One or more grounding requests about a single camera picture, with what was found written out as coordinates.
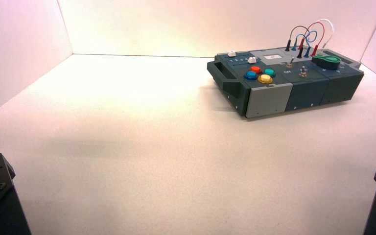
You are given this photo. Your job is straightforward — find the dark teal task board box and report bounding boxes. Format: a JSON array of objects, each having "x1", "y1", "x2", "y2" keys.
[{"x1": 207, "y1": 47, "x2": 365, "y2": 118}]

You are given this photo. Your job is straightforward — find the blue banana plug cable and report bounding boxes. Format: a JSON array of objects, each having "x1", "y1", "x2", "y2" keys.
[{"x1": 291, "y1": 30, "x2": 318, "y2": 59}]

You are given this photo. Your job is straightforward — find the white cable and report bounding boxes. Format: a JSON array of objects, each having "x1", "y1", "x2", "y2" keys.
[{"x1": 317, "y1": 19, "x2": 334, "y2": 48}]

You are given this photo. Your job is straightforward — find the green rotary knob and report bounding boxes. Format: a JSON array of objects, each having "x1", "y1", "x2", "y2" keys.
[{"x1": 311, "y1": 54, "x2": 342, "y2": 71}]

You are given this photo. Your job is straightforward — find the red banana plug cable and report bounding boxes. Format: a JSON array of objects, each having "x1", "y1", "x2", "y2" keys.
[{"x1": 299, "y1": 22, "x2": 326, "y2": 57}]

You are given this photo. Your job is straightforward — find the black banana plug cable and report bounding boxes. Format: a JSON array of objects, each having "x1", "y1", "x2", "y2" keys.
[{"x1": 284, "y1": 25, "x2": 310, "y2": 59}]

